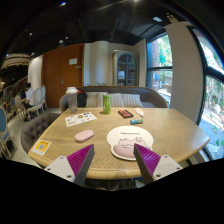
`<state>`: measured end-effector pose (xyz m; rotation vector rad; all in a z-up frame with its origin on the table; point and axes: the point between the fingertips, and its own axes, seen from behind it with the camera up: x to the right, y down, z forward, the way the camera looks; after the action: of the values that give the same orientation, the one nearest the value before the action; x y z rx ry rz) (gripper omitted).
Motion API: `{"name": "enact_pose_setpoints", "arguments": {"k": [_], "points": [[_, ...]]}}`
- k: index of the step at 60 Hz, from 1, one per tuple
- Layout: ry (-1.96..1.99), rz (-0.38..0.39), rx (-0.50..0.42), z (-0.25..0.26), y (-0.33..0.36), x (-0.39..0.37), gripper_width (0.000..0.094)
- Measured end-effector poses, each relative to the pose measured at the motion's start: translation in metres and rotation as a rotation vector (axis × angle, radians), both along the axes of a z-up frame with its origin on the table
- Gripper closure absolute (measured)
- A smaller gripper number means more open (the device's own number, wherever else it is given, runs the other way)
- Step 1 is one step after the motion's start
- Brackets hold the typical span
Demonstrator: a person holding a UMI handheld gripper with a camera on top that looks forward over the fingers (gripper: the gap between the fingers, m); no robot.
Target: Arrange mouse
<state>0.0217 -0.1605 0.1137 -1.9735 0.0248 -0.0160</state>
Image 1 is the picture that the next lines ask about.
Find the pink computer mouse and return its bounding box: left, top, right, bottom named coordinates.
left=74, top=130, right=94, bottom=143

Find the white dining chair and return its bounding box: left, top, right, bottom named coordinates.
left=27, top=86, right=47, bottom=120

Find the brown curved sofa bench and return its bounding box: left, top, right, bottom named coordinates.
left=59, top=85, right=169, bottom=112

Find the striped cushion right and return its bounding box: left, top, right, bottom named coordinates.
left=111, top=93, right=143, bottom=108

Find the white sticker sheet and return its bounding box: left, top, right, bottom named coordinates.
left=65, top=112, right=96, bottom=127

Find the yellow QR code sticker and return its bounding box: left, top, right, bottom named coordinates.
left=32, top=140, right=51, bottom=156

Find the white cartoon mouse pad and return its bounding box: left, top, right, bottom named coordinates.
left=107, top=126, right=154, bottom=161

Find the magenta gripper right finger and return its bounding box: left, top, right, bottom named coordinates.
left=134, top=144, right=182, bottom=185

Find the green drink can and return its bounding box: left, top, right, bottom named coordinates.
left=103, top=94, right=111, bottom=115

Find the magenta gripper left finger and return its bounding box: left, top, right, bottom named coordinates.
left=45, top=144, right=95, bottom=186

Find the wooden door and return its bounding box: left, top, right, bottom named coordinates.
left=42, top=44, right=84, bottom=108

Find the blue white chair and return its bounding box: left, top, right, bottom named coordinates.
left=0, top=106, right=17, bottom=159

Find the teal small tube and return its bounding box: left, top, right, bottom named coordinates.
left=130, top=119, right=143, bottom=125

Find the arched glass cabinet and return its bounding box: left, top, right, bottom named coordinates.
left=113, top=50, right=139, bottom=86

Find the grey tufted armchair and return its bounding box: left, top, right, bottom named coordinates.
left=20, top=113, right=59, bottom=153

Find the striped cushion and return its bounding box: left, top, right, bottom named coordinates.
left=86, top=92, right=106, bottom=108
left=111, top=93, right=143, bottom=108

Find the seated person white shirt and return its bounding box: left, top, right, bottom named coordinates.
left=23, top=83, right=35, bottom=109

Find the clear plastic shaker bottle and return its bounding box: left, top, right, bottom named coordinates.
left=66, top=87, right=78, bottom=113

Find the pale pink small object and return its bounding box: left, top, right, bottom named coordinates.
left=134, top=108, right=144, bottom=118

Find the black backpack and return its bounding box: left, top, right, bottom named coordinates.
left=77, top=89, right=87, bottom=108

